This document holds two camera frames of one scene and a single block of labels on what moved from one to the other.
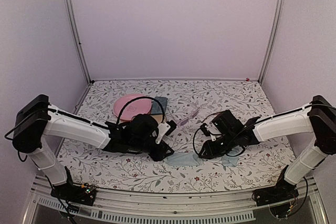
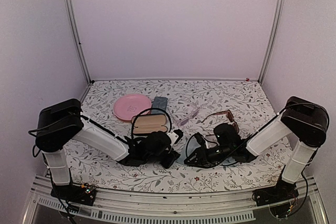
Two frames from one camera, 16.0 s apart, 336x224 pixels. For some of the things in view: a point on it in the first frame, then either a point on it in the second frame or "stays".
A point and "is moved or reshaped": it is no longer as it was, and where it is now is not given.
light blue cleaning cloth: (184, 158) is moved or reshaped
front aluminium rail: (111, 206) stays
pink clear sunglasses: (185, 120) stays
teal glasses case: (156, 108) stays
